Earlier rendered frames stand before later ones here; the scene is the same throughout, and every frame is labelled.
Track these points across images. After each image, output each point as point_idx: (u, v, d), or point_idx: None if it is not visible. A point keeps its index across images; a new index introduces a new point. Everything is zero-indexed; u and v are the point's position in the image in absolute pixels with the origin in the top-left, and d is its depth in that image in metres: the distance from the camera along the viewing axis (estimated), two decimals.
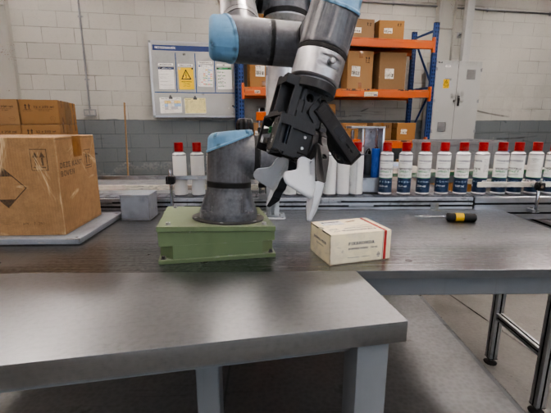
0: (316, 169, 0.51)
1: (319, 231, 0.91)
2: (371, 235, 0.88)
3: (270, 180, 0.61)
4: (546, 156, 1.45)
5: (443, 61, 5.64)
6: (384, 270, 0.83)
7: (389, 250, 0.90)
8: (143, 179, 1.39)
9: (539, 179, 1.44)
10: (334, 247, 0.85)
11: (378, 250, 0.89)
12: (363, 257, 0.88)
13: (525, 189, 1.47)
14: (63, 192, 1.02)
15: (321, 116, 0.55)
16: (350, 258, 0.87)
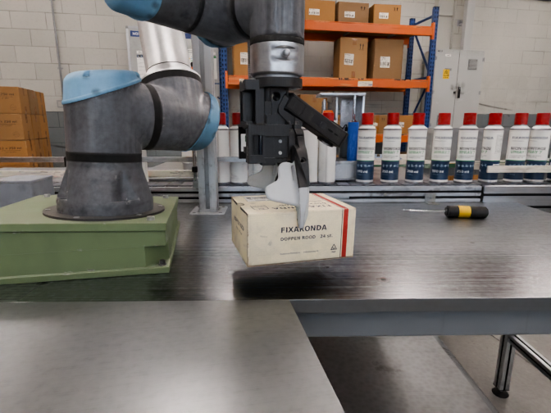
0: (298, 174, 0.50)
1: (238, 209, 0.55)
2: (321, 217, 0.52)
3: (266, 182, 0.61)
4: None
5: (443, 51, 5.29)
6: (338, 299, 0.48)
7: (352, 242, 0.54)
8: (39, 161, 1.04)
9: None
10: (256, 234, 0.50)
11: (334, 242, 0.53)
12: (308, 254, 0.53)
13: (548, 176, 1.12)
14: None
15: (293, 111, 0.52)
16: (284, 255, 0.51)
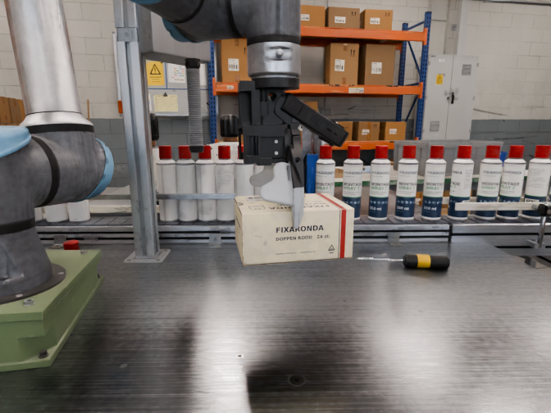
0: (293, 174, 0.50)
1: (237, 209, 0.56)
2: (318, 217, 0.51)
3: (269, 182, 0.61)
4: None
5: (436, 56, 5.20)
6: None
7: (351, 243, 0.53)
8: None
9: (544, 198, 1.00)
10: (250, 233, 0.50)
11: (331, 242, 0.53)
12: (305, 254, 0.52)
13: (523, 212, 1.04)
14: None
15: (290, 111, 0.52)
16: (280, 255, 0.52)
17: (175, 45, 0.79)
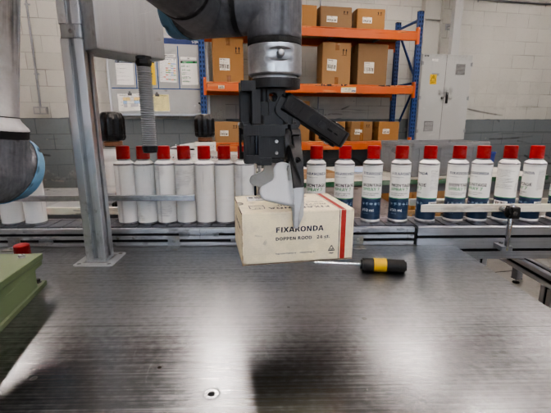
0: (293, 174, 0.50)
1: (237, 208, 0.56)
2: (318, 217, 0.51)
3: (269, 182, 0.61)
4: (523, 166, 0.99)
5: (430, 56, 5.18)
6: None
7: (350, 244, 0.53)
8: None
9: (513, 200, 0.98)
10: (250, 233, 0.50)
11: (331, 242, 0.53)
12: (305, 254, 0.52)
13: (493, 214, 1.01)
14: None
15: (291, 111, 0.52)
16: (280, 255, 0.52)
17: (123, 42, 0.77)
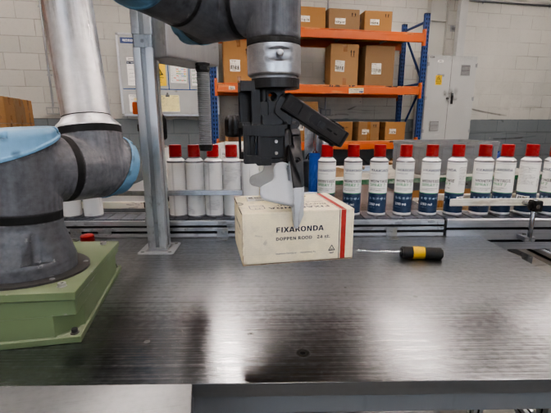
0: (293, 174, 0.50)
1: (237, 209, 0.56)
2: (318, 217, 0.51)
3: (269, 182, 0.61)
4: (544, 164, 1.07)
5: (435, 56, 5.26)
6: (244, 383, 0.45)
7: (351, 243, 0.53)
8: None
9: (535, 194, 1.06)
10: (250, 233, 0.50)
11: (331, 242, 0.53)
12: (305, 254, 0.52)
13: (515, 208, 1.09)
14: None
15: (290, 111, 0.52)
16: (280, 255, 0.52)
17: (187, 50, 0.85)
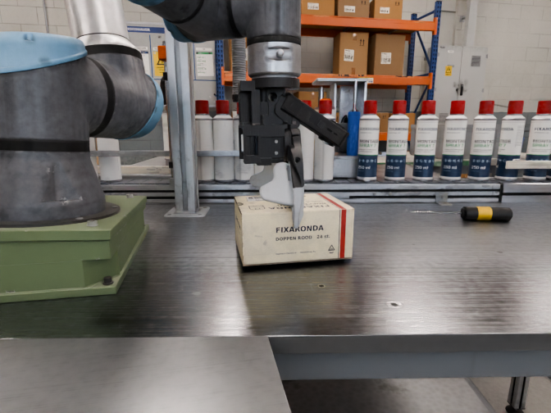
0: (293, 174, 0.50)
1: (237, 209, 0.56)
2: (318, 217, 0.51)
3: (269, 182, 0.61)
4: None
5: (445, 47, 5.16)
6: (334, 336, 0.35)
7: (351, 243, 0.53)
8: None
9: None
10: (250, 233, 0.50)
11: (331, 242, 0.53)
12: (305, 254, 0.52)
13: None
14: None
15: (290, 111, 0.52)
16: (280, 255, 0.52)
17: None
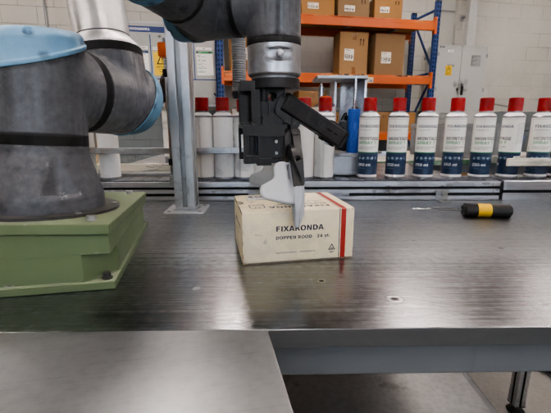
0: (293, 173, 0.49)
1: (237, 207, 0.56)
2: (318, 216, 0.51)
3: (268, 180, 0.61)
4: None
5: (445, 47, 5.16)
6: (334, 329, 0.35)
7: (351, 242, 0.53)
8: None
9: None
10: (250, 233, 0.50)
11: (331, 242, 0.53)
12: (305, 253, 0.52)
13: None
14: None
15: (290, 111, 0.52)
16: (280, 254, 0.52)
17: None
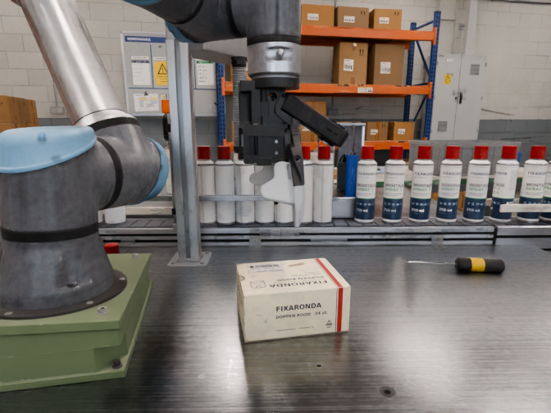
0: (293, 173, 0.49)
1: (239, 282, 0.58)
2: (316, 296, 0.54)
3: (268, 180, 0.61)
4: None
5: (444, 56, 5.18)
6: None
7: (347, 318, 0.56)
8: None
9: None
10: (252, 314, 0.53)
11: (329, 318, 0.55)
12: (303, 329, 0.55)
13: None
14: None
15: (290, 111, 0.52)
16: (280, 331, 0.54)
17: (224, 43, 0.77)
